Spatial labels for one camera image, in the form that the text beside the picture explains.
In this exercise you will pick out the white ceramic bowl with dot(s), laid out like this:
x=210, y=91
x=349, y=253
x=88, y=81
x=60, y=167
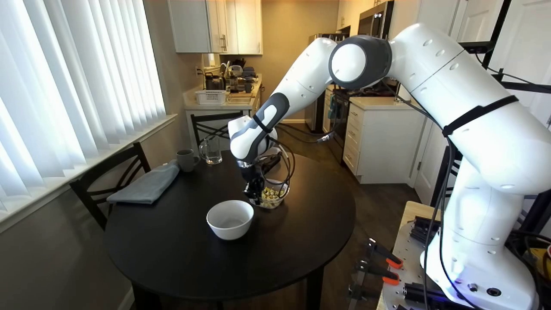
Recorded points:
x=229, y=219

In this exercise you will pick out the orange handled clamp lower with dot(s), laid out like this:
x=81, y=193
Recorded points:
x=387, y=277

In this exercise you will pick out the black camera stand frame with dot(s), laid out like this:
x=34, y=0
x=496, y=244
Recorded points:
x=515, y=45

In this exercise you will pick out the white upper kitchen cabinets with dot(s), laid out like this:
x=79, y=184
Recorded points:
x=217, y=26

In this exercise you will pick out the clear drinking glass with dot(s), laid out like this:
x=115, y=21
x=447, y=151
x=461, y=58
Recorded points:
x=212, y=151

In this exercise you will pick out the orange handled clamp upper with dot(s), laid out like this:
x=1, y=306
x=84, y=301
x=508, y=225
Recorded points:
x=387, y=255

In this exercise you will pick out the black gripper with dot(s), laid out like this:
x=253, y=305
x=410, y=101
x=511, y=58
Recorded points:
x=253, y=179

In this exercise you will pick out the black chair far side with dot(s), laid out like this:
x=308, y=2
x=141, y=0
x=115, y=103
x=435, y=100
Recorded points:
x=210, y=126

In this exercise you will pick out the folded grey cloth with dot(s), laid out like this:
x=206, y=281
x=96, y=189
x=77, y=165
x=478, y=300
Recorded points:
x=146, y=188

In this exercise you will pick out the round black table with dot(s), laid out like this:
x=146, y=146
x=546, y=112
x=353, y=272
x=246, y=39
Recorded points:
x=168, y=250

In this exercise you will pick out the kitchen counter with sink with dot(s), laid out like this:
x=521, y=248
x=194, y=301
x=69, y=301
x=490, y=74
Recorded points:
x=205, y=101

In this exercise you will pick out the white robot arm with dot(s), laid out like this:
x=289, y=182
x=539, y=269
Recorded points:
x=504, y=150

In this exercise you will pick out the orange handled clamp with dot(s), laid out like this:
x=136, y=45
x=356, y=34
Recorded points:
x=387, y=255
x=387, y=277

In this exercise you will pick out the white kitchen counter cabinet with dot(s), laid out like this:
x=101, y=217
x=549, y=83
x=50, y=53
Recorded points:
x=380, y=139

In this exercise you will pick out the clear plastic popcorn container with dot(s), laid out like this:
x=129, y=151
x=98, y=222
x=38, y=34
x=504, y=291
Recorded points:
x=272, y=193

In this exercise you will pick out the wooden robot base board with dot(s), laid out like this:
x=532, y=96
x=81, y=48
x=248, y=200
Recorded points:
x=408, y=250

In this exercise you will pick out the white vertical blinds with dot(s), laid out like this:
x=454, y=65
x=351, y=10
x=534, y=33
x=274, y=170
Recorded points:
x=75, y=77

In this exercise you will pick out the dark grey mug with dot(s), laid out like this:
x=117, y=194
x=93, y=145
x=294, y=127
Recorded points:
x=186, y=160

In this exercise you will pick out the black chair at window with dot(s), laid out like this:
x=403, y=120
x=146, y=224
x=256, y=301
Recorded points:
x=108, y=176

